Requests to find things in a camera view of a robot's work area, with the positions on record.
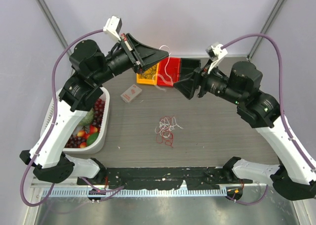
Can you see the white plastic basket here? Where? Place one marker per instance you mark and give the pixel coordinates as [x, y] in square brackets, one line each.
[99, 142]

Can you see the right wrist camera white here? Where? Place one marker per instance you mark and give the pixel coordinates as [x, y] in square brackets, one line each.
[216, 53]

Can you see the dark red grape bunch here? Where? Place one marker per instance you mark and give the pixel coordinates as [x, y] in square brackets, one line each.
[99, 107]

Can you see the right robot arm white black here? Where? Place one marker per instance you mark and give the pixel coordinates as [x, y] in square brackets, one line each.
[294, 178]

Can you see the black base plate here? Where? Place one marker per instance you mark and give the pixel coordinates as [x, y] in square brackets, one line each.
[168, 178]

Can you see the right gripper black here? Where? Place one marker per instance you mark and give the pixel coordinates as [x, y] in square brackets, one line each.
[187, 85]

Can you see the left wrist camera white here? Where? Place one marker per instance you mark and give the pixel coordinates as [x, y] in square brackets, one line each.
[113, 27]

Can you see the yellow plastic bin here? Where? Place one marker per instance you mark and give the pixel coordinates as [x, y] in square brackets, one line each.
[149, 77]

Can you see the small peach fruits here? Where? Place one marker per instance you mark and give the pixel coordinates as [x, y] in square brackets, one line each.
[87, 138]

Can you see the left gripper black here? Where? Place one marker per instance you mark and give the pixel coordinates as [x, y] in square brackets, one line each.
[142, 56]

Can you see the playing card box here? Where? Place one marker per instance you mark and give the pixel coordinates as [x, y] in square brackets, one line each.
[131, 93]

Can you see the white slotted cable duct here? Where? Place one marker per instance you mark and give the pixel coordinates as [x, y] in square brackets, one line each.
[125, 193]

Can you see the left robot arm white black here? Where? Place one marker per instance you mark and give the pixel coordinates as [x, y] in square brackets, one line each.
[76, 98]

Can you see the red plastic bin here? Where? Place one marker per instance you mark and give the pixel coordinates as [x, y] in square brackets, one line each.
[168, 71]

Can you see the aluminium frame rail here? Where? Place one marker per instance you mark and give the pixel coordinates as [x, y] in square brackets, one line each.
[48, 185]

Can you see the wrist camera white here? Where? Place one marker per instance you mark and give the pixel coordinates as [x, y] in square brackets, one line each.
[216, 53]
[113, 27]

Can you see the small red grape bunch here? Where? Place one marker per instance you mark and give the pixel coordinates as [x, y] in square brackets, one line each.
[76, 142]

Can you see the black plastic bin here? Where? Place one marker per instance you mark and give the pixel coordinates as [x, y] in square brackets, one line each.
[187, 66]

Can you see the green melon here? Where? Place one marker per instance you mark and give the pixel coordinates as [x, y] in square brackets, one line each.
[88, 119]

